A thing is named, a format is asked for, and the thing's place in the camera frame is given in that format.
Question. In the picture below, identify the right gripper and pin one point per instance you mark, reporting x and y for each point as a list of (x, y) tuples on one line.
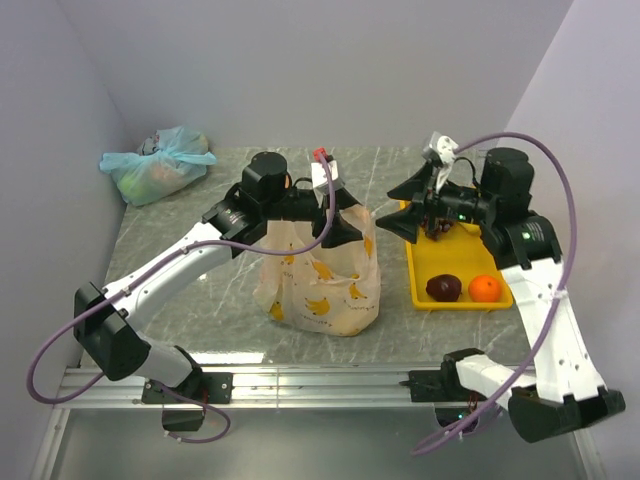
[(404, 222)]

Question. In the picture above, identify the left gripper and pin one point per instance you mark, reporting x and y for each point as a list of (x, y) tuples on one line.
[(342, 231)]

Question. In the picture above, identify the orange translucent plastic bag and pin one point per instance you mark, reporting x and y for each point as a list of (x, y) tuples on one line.
[(331, 291)]

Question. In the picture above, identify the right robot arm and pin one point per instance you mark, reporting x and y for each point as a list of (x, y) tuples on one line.
[(566, 393)]

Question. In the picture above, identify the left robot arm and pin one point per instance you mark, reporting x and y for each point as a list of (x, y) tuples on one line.
[(111, 319)]

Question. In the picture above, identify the orange fake fruit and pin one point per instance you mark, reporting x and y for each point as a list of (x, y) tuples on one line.
[(485, 289)]

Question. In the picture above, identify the blue tied plastic bag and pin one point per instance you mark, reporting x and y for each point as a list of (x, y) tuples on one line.
[(166, 162)]

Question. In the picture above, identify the yellow plastic tray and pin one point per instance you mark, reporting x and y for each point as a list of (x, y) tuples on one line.
[(459, 252)]

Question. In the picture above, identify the dark red mangosteen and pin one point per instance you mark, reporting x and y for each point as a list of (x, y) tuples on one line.
[(444, 288)]

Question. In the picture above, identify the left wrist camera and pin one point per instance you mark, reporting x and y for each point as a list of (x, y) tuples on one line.
[(322, 164)]

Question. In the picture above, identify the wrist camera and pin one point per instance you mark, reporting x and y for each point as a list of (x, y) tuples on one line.
[(439, 151), (322, 164)]

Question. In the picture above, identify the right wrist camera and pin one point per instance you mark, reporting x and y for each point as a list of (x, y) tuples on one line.
[(439, 151)]

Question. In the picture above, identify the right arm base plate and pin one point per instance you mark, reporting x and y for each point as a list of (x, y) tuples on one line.
[(436, 386)]

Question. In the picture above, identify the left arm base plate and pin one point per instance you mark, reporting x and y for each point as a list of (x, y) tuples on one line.
[(211, 387)]

